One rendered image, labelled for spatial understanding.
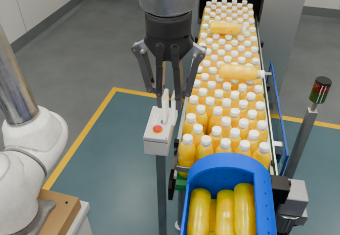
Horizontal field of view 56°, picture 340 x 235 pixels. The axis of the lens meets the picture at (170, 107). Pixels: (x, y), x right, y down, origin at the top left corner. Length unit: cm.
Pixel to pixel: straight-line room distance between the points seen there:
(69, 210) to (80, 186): 141
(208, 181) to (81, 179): 160
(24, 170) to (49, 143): 12
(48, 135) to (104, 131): 189
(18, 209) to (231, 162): 64
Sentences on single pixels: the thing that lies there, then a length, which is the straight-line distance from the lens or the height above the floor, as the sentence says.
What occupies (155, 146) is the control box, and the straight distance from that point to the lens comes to 130.
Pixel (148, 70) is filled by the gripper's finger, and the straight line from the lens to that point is 58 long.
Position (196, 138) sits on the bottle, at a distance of 131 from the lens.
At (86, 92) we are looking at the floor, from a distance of 345.
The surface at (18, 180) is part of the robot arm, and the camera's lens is 99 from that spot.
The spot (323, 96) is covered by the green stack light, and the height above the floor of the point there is 120.
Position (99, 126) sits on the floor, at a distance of 300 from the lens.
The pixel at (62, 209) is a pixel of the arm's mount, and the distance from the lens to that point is 117.
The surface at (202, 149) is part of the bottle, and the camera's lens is 127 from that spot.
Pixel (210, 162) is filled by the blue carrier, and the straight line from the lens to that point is 104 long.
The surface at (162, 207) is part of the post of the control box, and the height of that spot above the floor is 50.
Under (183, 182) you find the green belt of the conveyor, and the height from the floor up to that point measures 90.
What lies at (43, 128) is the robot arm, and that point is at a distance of 106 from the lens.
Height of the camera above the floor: 200
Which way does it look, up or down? 40 degrees down
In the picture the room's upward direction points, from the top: straight up
